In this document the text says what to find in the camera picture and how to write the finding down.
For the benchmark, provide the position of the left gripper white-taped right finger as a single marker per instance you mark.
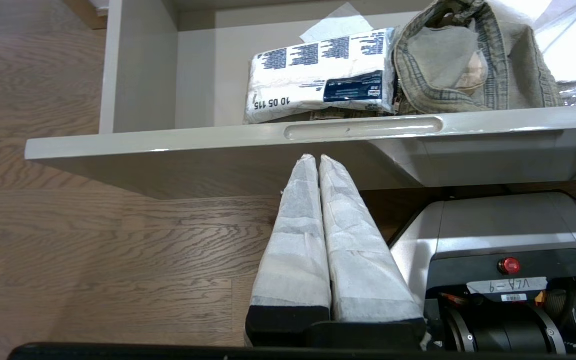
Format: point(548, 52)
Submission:
point(363, 260)

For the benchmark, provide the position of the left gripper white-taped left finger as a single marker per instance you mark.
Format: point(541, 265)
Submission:
point(295, 250)

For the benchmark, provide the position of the white tissue pack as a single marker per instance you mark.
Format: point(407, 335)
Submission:
point(313, 75)

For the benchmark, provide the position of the beige cabinet drawer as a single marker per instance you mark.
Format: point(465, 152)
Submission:
point(143, 75)

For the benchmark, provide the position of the white and black robot base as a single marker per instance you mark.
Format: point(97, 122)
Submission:
point(508, 225)

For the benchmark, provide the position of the white paper label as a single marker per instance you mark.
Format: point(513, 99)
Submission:
point(507, 286)

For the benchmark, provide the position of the red round button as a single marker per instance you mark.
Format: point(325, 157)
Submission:
point(509, 265)

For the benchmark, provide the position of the faded denim jeans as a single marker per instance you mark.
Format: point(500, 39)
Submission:
point(448, 55)

